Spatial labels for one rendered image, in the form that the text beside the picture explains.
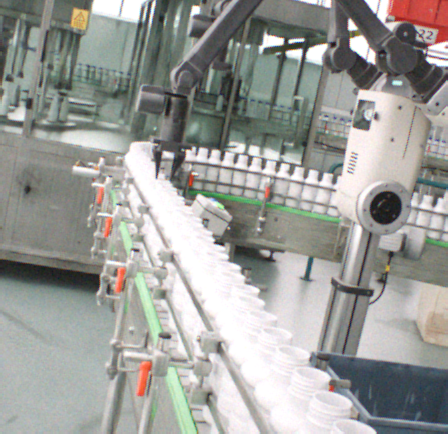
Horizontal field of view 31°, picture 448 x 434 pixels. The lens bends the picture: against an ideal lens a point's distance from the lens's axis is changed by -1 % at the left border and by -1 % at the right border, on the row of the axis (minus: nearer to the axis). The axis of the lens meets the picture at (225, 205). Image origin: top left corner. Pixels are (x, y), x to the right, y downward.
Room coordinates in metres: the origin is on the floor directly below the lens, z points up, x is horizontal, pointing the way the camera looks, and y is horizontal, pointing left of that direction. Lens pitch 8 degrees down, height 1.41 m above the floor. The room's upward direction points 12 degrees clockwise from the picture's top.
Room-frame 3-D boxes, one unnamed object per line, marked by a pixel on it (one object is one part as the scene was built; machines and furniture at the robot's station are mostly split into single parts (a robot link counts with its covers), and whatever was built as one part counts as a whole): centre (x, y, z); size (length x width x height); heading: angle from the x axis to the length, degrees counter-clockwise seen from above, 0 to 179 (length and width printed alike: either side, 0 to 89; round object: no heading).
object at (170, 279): (1.43, 0.05, 1.08); 0.06 x 0.06 x 0.17
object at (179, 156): (1.96, 0.16, 1.21); 0.07 x 0.07 x 0.09; 13
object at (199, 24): (2.41, 0.16, 1.60); 0.12 x 0.09 x 0.12; 104
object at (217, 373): (0.97, -0.06, 1.08); 0.06 x 0.06 x 0.17
